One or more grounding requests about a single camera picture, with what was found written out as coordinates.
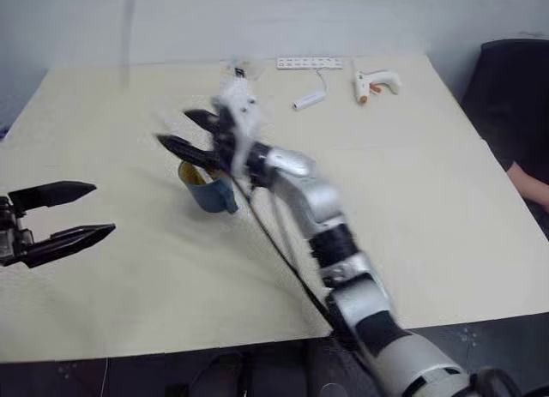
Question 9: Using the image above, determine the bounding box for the white power strip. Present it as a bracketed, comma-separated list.
[276, 56, 344, 71]

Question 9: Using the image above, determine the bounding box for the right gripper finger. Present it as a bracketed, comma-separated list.
[183, 109, 220, 137]
[154, 133, 216, 171]

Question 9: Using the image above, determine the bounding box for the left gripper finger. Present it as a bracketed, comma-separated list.
[18, 223, 118, 269]
[7, 180, 98, 214]

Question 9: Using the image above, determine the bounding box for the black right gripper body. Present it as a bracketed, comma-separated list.
[207, 108, 242, 176]

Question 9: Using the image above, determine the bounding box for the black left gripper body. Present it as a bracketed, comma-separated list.
[0, 195, 36, 268]

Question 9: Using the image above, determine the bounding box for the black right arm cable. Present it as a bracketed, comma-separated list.
[231, 176, 362, 356]

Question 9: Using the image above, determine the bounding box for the blue mug with yellow inside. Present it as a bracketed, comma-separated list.
[178, 159, 240, 214]

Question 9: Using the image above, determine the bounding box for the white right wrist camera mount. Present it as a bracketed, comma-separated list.
[216, 81, 265, 175]

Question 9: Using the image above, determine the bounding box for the white cylindrical plug with cord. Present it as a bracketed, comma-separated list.
[293, 69, 329, 112]

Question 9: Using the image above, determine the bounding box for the black chair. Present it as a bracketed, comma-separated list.
[461, 39, 549, 239]

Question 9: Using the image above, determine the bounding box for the white hot glue gun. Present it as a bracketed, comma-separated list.
[352, 69, 404, 106]

